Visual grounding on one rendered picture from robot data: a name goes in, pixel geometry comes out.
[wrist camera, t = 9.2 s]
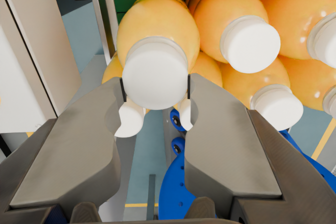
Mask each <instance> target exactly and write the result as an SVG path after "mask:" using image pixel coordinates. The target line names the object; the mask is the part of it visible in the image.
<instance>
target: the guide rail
mask: <svg viewBox="0 0 336 224"><path fill-rule="evenodd" d="M92 2H93V7H94V11H95V16H96V20H97V25H98V29H99V33H100V38H101V42H102V47H103V51H104V55H105V60H106V64H107V66H108V64H109V62H110V61H111V59H112V57H113V55H114V54H115V48H114V43H113V38H112V33H111V28H110V23H109V18H108V12H107V7H106V2H105V0H92Z"/></svg>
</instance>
